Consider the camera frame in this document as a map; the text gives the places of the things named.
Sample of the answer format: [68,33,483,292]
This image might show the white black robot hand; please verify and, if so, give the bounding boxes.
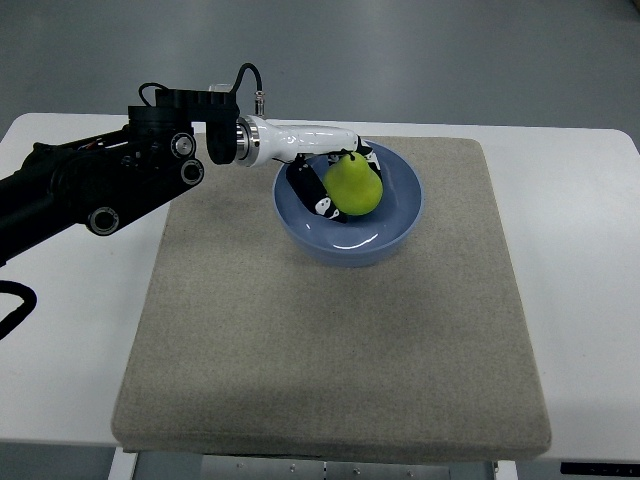
[235,116,382,223]

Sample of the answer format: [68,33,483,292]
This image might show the green pear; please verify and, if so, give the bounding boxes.
[322,152,383,216]

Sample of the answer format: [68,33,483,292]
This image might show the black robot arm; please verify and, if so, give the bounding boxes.
[1,87,239,262]

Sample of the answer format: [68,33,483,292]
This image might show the blue bowl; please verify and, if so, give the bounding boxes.
[272,139,424,267]

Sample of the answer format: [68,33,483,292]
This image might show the beige fabric mat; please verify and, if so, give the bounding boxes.
[111,137,552,463]

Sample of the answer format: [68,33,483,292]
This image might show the black cable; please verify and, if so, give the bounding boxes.
[0,279,39,341]

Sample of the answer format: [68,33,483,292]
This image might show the metal table frame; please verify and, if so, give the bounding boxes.
[108,448,518,479]

